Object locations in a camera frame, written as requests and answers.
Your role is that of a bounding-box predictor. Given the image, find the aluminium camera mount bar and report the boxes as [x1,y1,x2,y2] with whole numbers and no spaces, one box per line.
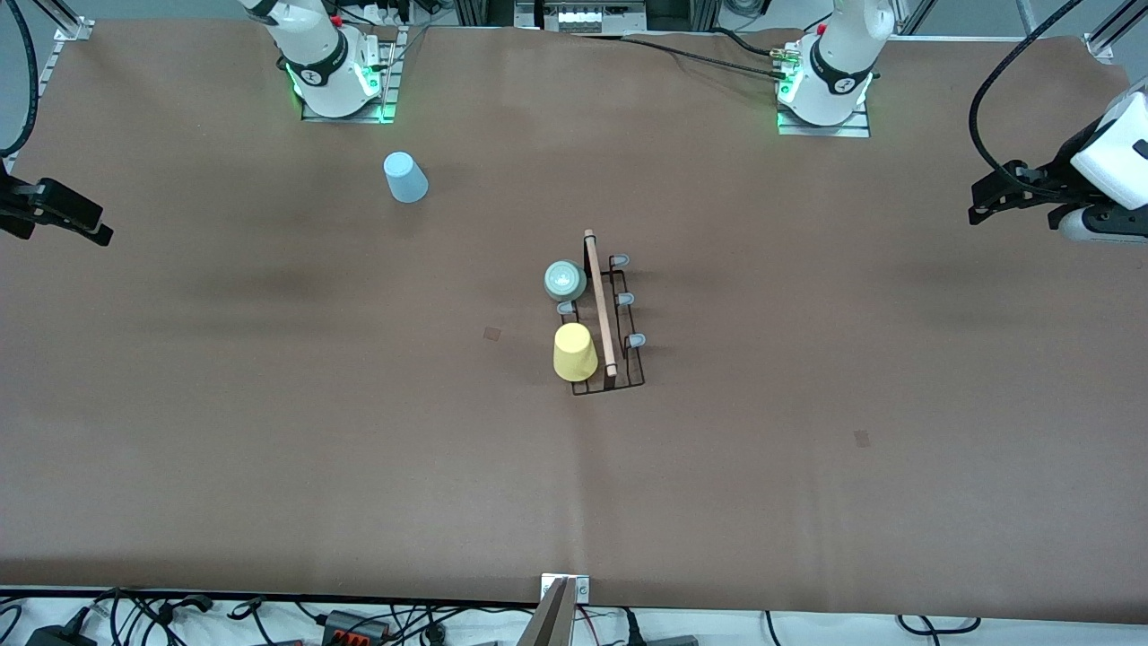
[518,574,591,646]

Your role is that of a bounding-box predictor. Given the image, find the black power adapter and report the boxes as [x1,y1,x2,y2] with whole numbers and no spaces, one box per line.
[25,624,98,646]

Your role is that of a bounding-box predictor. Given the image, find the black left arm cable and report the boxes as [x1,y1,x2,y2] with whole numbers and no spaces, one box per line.
[969,0,1086,176]

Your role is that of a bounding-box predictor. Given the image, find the black connector box orange clips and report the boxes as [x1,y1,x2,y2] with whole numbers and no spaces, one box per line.
[323,610,391,646]

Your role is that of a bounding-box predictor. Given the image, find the light blue plastic cup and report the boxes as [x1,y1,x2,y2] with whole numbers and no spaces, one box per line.
[383,151,430,205]

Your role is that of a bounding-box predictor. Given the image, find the brown paper table cover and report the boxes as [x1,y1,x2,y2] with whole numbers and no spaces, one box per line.
[0,18,1148,624]

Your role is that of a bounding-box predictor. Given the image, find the thick black power cable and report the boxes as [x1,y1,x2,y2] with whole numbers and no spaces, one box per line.
[713,27,790,59]
[619,34,790,82]

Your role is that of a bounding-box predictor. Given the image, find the yellow plastic cup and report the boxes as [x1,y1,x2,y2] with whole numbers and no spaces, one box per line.
[552,322,599,383]

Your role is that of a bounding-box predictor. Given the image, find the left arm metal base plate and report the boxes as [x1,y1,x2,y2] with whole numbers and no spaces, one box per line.
[777,99,871,138]

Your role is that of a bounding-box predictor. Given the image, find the tangled black cable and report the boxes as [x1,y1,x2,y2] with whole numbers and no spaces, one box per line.
[94,588,216,646]

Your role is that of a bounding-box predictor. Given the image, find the black wire cup holder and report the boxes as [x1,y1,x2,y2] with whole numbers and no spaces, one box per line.
[556,229,647,397]

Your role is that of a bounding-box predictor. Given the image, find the pale green plastic cup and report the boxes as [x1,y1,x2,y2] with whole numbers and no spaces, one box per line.
[544,259,588,302]

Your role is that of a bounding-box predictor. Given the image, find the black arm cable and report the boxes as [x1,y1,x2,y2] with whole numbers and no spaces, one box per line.
[969,0,1086,176]
[0,0,41,161]

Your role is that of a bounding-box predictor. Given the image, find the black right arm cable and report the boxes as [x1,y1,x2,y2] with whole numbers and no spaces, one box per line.
[0,0,41,161]

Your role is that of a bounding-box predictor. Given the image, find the grey power strip box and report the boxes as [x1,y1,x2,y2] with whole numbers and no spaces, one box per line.
[516,0,648,35]

